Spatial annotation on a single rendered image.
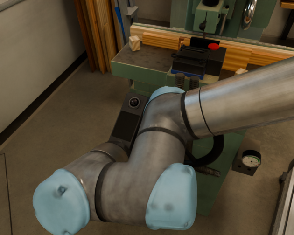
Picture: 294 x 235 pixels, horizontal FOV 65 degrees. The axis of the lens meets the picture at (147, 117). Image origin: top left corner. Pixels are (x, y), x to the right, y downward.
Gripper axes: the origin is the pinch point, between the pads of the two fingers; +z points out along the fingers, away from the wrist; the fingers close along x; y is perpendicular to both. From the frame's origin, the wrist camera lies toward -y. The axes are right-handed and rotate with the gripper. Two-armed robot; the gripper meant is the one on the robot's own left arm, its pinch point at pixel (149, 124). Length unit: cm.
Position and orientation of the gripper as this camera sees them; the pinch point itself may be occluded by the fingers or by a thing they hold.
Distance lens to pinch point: 58.9
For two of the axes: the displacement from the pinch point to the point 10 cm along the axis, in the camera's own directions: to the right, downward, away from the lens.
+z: 3.2, -2.1, 9.3
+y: -1.7, 9.5, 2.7
